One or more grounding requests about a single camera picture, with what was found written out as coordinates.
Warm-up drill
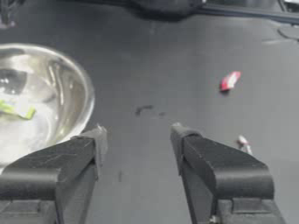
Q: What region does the steel bowl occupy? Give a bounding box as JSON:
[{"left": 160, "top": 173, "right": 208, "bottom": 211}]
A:
[{"left": 0, "top": 43, "right": 97, "bottom": 168}]

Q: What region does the red candy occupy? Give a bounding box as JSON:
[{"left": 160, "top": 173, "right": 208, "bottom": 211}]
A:
[{"left": 218, "top": 70, "right": 242, "bottom": 93}]

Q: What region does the black and white wrapped candy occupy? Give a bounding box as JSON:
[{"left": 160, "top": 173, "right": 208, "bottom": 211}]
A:
[{"left": 236, "top": 134, "right": 254, "bottom": 156}]

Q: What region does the green candy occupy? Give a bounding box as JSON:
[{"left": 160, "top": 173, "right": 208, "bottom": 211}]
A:
[{"left": 0, "top": 100, "right": 37, "bottom": 121}]

